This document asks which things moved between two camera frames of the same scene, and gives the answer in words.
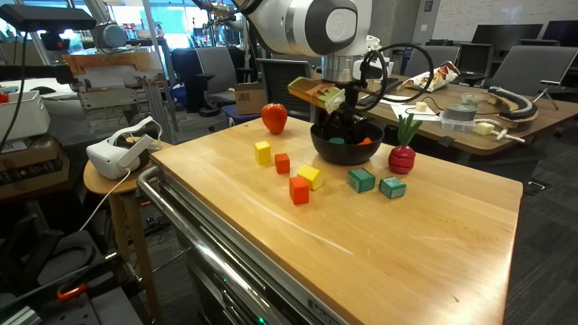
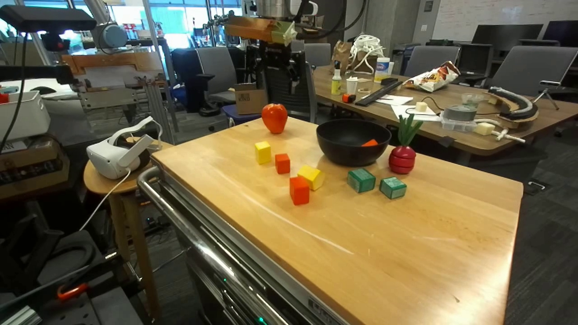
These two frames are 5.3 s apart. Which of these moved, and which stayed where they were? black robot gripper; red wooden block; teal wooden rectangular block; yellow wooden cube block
Moved: black robot gripper
Stayed: teal wooden rectangular block; yellow wooden cube block; red wooden block
